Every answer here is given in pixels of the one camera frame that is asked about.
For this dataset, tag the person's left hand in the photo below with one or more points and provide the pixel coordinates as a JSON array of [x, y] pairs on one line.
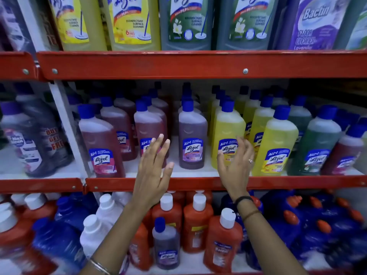
[[149, 180]]

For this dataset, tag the person's right hand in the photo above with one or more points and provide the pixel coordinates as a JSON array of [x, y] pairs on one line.
[[236, 174]]

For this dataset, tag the person's left thumb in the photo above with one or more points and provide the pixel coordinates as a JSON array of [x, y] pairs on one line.
[[168, 176]]

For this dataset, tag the person's right thumb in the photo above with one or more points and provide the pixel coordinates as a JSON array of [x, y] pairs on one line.
[[222, 168]]

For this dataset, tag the person's right forearm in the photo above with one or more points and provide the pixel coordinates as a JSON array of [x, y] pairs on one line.
[[266, 243]]

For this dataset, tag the person's left forearm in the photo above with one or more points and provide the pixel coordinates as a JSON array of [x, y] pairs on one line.
[[117, 240]]

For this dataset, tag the black wrist band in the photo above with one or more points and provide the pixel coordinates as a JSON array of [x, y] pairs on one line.
[[243, 199]]

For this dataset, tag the purple blue-capped cleaner bottle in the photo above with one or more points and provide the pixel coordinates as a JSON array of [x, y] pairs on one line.
[[192, 131], [197, 104]]

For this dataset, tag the white plastic bottle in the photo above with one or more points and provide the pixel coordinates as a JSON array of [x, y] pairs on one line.
[[93, 234], [122, 197], [110, 210]]

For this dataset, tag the brown thread wrist band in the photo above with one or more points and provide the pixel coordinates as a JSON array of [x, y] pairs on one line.
[[251, 214]]

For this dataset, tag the group of orange white-capped bottles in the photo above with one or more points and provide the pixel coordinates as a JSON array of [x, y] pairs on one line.
[[197, 223]]

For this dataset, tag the row of yellow cleaner bottles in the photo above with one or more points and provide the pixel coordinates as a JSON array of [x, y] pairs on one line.
[[275, 140]]

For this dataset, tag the small purple cleaner bottle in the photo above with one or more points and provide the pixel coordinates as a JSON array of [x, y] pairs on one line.
[[166, 246]]

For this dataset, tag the group of pink cleaner bottles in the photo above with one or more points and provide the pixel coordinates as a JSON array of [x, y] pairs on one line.
[[100, 140]]

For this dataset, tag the green blue-capped cleaner bottle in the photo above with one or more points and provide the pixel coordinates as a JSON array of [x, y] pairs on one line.
[[279, 100], [315, 143], [300, 117]]

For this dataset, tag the blue blue-capped bottle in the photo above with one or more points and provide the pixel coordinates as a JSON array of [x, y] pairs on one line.
[[73, 211], [60, 246]]

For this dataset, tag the group of blue orange-capped bottles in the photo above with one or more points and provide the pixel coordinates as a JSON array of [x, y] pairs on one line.
[[309, 226]]

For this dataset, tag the silver bangle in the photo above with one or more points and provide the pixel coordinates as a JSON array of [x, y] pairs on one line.
[[99, 266]]

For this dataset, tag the single pink blue-capped bottle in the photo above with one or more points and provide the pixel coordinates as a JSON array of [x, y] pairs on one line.
[[344, 154]]

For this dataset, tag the dark purple-capped cleaner bottle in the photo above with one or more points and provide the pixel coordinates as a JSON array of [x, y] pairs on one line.
[[23, 140], [48, 131]]

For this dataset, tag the large orange white-capped bottle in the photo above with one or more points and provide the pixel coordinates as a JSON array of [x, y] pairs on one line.
[[14, 243], [40, 207]]

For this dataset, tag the large green cleaner bottle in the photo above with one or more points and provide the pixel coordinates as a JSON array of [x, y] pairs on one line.
[[246, 22], [186, 22]]

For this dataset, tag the large yellow cleaner bottle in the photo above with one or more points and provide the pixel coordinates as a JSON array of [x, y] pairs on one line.
[[77, 22], [132, 22]]

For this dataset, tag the large lavender floor cleaner bottle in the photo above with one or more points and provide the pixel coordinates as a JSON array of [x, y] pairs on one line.
[[315, 24]]

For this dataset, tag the large pale green bottle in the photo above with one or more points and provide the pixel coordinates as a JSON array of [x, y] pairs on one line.
[[358, 34]]

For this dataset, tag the large dark cleaner bottle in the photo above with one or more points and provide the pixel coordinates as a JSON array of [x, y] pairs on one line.
[[14, 22]]

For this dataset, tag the long red shelf rail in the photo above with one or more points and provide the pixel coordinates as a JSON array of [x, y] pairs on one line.
[[200, 65], [286, 181]]

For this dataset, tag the white shelf upright post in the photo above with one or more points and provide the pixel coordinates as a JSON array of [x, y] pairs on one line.
[[67, 123]]

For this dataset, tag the short red shelf rail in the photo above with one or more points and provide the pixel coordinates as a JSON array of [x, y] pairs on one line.
[[17, 65], [40, 185]]

